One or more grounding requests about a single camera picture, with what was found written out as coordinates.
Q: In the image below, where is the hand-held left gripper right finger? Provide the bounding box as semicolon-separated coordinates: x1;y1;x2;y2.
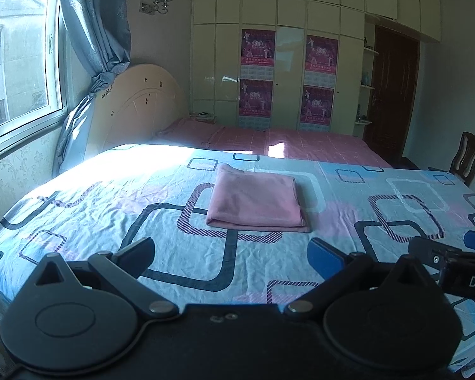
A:
283;238;434;319

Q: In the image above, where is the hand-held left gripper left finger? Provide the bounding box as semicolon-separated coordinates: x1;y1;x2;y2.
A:
22;237;181;321

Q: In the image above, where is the pink sweater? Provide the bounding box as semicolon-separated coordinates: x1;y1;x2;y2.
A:
205;163;313;233

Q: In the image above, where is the blue patterned bed sheet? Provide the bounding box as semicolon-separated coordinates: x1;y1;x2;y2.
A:
0;144;475;373

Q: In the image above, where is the dark wooden chair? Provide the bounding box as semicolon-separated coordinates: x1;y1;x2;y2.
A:
427;131;475;187

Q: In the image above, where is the cream headboard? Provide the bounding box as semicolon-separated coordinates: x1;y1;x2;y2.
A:
89;63;188;155

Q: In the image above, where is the brown wooden door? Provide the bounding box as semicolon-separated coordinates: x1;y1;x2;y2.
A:
362;24;420;167

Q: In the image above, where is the white corner shelf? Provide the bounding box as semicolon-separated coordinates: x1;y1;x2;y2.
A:
353;37;381;126

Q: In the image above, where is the blue curtain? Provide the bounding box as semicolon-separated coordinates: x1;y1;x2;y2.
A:
53;0;132;177

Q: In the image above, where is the window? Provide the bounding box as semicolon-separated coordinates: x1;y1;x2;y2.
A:
0;0;66;143

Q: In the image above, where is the cream wardrobe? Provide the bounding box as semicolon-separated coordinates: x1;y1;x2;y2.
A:
190;0;442;137

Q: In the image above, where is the purple wall poster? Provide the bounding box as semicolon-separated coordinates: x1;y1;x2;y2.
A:
239;80;273;118
301;85;334;126
305;35;339;87
241;29;276;78

